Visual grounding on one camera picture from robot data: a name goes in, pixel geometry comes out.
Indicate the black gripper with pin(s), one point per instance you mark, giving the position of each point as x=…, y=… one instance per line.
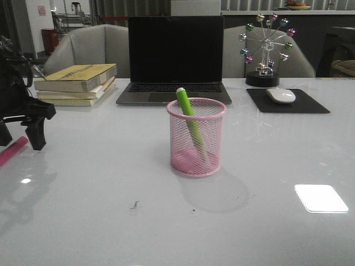
x=17, y=102

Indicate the pink marker pen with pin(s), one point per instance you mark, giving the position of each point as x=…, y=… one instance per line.
x=9, y=152

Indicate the green marker pen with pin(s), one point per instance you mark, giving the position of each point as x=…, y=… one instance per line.
x=193, y=125

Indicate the pink mesh pen holder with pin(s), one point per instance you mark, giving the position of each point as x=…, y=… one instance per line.
x=184, y=157

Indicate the middle cream book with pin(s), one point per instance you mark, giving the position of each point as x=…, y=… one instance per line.
x=95, y=93

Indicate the cream book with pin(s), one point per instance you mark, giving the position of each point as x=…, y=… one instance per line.
x=95, y=93
x=80, y=102

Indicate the bottom cream book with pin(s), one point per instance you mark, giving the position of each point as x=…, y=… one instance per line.
x=80, y=102

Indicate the top yellow book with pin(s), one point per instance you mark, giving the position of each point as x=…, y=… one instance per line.
x=77, y=78

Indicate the red bin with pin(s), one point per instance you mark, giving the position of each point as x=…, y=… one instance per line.
x=50, y=40

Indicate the left grey armchair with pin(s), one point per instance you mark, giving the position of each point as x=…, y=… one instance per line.
x=97, y=44

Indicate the grey armchair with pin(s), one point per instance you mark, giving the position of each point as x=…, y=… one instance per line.
x=97, y=44
x=240, y=57

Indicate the grey laptop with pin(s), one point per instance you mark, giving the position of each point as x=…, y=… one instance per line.
x=169, y=52

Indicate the right grey armchair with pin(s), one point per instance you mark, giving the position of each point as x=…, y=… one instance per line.
x=240, y=57

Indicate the ferris wheel desk ornament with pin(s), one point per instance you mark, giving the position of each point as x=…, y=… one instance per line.
x=263, y=75

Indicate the white computer mouse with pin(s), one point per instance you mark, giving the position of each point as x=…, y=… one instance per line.
x=280, y=95

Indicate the black mouse pad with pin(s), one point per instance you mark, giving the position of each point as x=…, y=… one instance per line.
x=303, y=104

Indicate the fruit bowl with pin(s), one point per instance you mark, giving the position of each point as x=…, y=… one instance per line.
x=296, y=5

